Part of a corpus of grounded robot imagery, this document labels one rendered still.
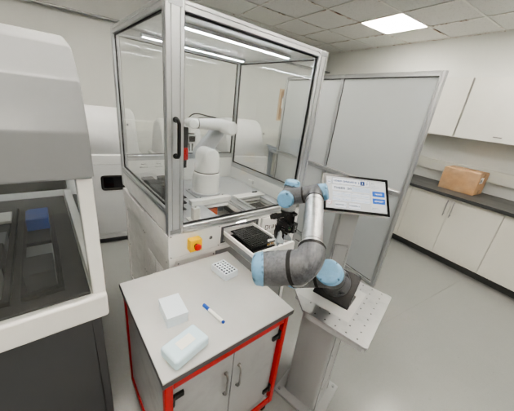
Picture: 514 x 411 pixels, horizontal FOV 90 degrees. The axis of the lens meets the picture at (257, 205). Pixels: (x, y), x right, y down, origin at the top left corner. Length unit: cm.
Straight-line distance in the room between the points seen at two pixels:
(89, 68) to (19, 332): 378
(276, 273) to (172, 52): 96
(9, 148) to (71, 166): 14
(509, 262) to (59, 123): 393
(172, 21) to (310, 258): 104
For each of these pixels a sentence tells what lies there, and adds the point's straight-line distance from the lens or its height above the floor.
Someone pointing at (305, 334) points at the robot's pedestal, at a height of 50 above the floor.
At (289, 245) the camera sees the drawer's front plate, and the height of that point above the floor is 91.
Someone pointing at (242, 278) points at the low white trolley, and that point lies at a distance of 143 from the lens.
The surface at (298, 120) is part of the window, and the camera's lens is 176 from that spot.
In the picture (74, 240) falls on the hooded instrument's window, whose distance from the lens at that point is 105.
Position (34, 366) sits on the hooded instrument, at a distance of 143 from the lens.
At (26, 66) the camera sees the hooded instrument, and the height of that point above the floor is 166.
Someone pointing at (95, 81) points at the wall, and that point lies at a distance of 452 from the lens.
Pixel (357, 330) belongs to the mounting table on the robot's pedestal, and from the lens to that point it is 134.
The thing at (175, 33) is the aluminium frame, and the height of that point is 186.
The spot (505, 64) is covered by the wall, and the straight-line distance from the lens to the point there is 466.
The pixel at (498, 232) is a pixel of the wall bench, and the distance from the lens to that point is 385.
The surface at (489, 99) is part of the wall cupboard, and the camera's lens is 423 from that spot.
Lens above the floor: 163
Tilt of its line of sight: 21 degrees down
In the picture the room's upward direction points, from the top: 7 degrees clockwise
